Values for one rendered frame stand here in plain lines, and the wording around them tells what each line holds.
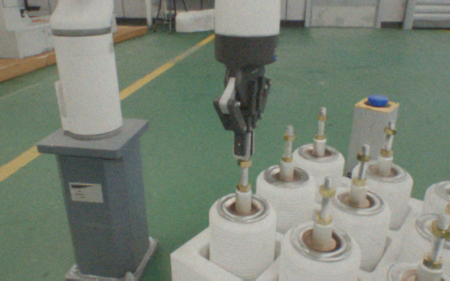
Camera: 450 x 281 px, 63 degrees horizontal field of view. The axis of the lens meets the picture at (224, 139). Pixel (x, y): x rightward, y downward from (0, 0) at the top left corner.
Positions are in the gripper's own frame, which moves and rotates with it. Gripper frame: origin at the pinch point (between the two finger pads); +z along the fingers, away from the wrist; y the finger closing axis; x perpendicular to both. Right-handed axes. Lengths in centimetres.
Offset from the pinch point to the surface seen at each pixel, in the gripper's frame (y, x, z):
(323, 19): 496, 101, 25
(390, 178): 18.1, -18.1, 9.6
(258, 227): -2.8, -3.7, 10.4
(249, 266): -3.9, -3.0, 16.4
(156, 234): 15.7, 28.6, 35.1
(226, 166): 55, 29, 35
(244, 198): -1.0, -0.7, 7.8
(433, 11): 531, -32, 12
